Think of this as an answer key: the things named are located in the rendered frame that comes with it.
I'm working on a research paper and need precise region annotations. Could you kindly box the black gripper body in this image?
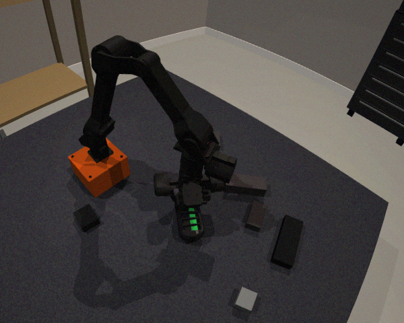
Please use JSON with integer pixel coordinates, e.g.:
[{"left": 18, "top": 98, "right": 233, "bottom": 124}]
[{"left": 154, "top": 166, "right": 225, "bottom": 196}]

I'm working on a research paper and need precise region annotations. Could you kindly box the dark grey switch panel with green rocker switches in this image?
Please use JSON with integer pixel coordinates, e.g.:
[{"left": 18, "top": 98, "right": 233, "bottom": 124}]
[{"left": 174, "top": 192, "right": 205, "bottom": 242}]

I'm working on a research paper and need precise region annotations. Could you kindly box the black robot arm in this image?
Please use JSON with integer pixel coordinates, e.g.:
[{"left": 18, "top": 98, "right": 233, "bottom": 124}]
[{"left": 78, "top": 35, "right": 237, "bottom": 208}]

